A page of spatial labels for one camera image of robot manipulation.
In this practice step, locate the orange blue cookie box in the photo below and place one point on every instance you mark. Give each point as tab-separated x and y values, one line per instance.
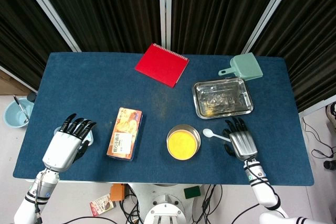
124	134

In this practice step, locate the round black knob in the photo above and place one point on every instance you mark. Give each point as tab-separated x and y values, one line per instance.
32	97

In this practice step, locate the white partition post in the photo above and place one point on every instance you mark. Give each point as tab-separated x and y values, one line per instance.
270	11
165	9
47	9

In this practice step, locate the light blue bowl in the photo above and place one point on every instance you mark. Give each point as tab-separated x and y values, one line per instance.
13	116

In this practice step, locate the black pleated curtain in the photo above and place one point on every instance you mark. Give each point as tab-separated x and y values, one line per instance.
220	11
309	37
105	11
18	30

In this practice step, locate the round metal bowl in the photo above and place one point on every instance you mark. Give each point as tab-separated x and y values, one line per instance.
183	127

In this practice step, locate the blue felt table mat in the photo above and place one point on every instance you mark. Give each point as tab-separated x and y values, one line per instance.
92	85

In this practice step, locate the green plastic scoop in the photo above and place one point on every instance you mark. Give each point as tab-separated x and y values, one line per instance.
245	66

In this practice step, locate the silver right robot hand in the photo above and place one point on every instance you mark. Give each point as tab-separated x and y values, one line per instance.
242	144

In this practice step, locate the dark green box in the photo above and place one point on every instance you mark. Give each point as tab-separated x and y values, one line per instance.
192	192

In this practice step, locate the rectangular metal tray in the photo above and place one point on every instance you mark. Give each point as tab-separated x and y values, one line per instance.
223	98

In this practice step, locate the small snack packet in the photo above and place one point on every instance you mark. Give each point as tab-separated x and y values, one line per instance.
101	205

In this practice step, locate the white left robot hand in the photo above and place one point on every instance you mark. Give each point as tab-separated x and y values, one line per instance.
61	148

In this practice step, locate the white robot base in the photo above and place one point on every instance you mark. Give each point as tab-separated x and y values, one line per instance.
162	208

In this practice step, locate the black and white shoe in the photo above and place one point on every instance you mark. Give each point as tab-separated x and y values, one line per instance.
332	115

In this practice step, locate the small black floor device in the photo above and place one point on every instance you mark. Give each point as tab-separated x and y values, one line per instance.
329	165

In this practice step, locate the white plastic spoon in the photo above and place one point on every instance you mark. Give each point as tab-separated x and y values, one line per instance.
208	132

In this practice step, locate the clear plastic lidded container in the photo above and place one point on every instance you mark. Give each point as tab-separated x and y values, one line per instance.
90	138

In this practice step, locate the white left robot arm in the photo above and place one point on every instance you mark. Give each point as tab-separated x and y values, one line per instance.
39	190

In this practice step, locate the red spiral notebook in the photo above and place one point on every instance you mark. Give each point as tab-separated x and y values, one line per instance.
161	65

